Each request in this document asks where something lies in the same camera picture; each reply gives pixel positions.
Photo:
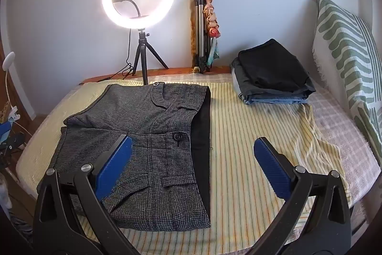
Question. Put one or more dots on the wooden bed frame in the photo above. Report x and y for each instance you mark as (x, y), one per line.
(179, 71)

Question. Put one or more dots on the blue box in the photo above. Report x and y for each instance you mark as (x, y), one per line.
(4, 131)

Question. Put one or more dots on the brown wooden plank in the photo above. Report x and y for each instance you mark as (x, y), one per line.
(192, 34)

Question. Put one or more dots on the yellow striped sheet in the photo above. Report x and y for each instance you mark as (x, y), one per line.
(238, 129)

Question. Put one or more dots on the folded blue jeans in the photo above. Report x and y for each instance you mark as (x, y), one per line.
(277, 99)

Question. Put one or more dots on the folded dark grey garment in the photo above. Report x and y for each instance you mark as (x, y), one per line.
(241, 81)

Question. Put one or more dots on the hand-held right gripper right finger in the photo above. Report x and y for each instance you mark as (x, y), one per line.
(273, 167)

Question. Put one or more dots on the folded silver tripod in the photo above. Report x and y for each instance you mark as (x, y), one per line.
(199, 34)

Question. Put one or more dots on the grey houndstooth pants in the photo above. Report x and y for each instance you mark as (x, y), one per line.
(149, 135)

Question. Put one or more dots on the pink checked blanket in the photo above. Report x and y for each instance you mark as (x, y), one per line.
(343, 129)

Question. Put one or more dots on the green patterned pillow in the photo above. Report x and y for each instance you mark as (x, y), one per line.
(346, 57)

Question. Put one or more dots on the folded black pants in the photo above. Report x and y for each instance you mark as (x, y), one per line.
(274, 66)

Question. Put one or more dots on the small black tripod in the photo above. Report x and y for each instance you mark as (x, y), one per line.
(142, 49)

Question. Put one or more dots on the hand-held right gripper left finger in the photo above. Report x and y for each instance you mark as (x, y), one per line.
(115, 168)

